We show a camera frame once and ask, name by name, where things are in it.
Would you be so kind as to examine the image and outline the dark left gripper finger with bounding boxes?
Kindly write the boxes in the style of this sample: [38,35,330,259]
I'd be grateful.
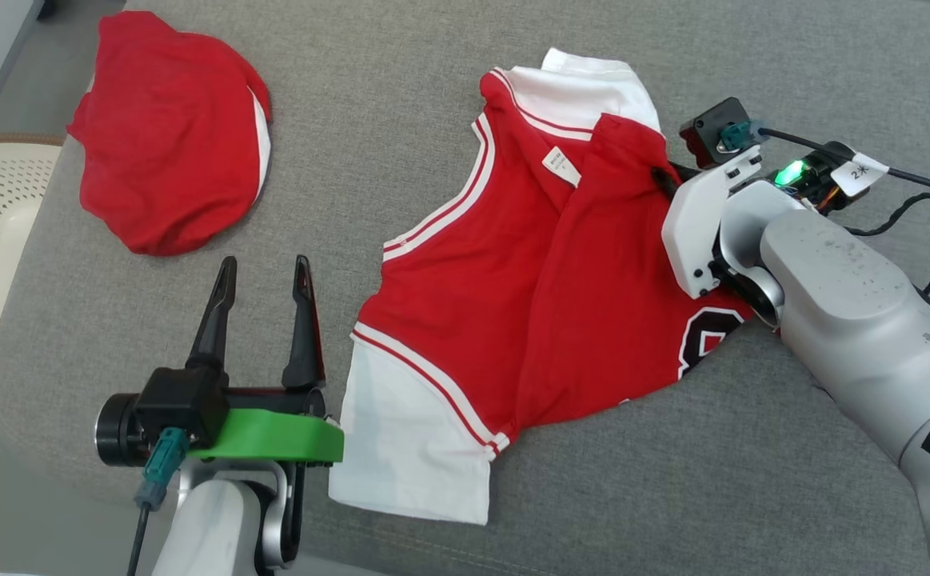
[186,256,239,374]
[281,254,328,390]

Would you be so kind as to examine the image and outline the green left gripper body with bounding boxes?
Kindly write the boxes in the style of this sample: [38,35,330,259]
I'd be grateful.
[189,387,345,562]

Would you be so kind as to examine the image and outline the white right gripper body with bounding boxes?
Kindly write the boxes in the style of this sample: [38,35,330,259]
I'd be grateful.
[661,146,764,299]

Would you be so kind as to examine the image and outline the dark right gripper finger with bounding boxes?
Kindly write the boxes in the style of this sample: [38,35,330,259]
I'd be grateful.
[650,165,702,196]

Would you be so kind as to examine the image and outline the red white numbered jersey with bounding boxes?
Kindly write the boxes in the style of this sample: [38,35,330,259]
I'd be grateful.
[329,48,757,526]

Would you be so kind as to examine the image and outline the red shorts white trim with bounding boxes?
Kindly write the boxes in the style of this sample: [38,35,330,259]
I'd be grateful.
[67,10,273,258]

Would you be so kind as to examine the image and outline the left camera cable teal plug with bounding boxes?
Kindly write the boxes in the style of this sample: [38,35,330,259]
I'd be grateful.
[126,427,192,576]

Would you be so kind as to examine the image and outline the camera cable teal plug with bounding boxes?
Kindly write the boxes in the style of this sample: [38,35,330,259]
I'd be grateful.
[126,427,192,576]
[716,118,930,306]

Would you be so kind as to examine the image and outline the white cable label tag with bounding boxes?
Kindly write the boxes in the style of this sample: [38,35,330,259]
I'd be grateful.
[830,151,890,198]

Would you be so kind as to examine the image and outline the right camera cable teal plug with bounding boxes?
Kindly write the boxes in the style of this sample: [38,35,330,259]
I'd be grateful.
[716,118,930,306]

